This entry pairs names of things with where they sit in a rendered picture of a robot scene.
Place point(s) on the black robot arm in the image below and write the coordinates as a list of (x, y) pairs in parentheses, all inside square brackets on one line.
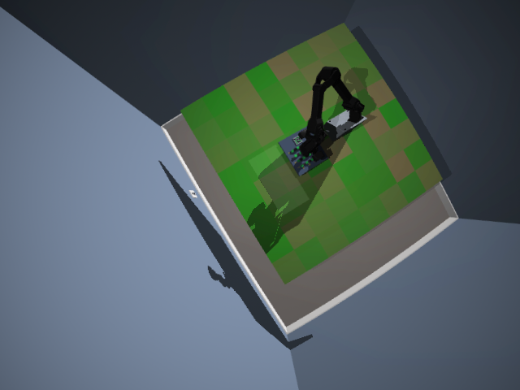
[(331, 77)]

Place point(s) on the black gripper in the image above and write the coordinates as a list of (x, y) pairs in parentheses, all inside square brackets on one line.
[(317, 155)]

